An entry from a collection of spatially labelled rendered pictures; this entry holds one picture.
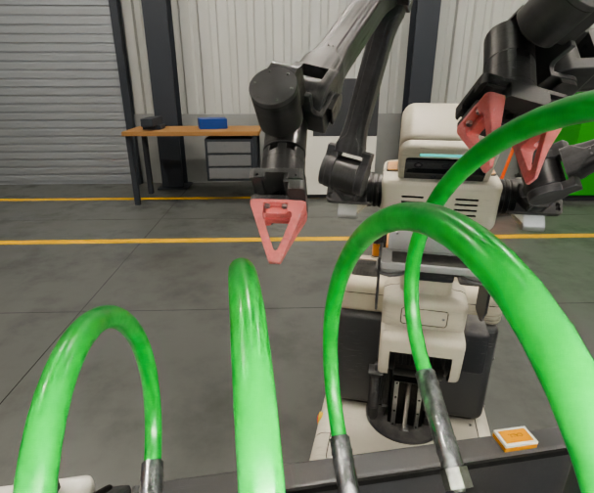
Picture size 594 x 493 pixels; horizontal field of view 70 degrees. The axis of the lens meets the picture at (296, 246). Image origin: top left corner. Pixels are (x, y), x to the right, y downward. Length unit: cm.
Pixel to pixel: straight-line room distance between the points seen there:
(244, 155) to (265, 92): 471
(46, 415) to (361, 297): 132
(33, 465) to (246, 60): 633
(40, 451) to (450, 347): 109
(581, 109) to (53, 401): 26
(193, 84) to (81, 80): 151
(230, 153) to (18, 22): 343
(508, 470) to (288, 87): 60
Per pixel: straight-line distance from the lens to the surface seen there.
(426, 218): 18
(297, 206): 51
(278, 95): 51
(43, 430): 20
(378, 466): 65
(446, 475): 40
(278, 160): 54
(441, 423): 40
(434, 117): 103
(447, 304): 119
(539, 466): 77
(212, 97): 650
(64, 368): 21
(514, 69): 57
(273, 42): 645
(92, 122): 693
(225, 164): 526
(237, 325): 16
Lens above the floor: 143
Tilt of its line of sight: 21 degrees down
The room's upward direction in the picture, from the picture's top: straight up
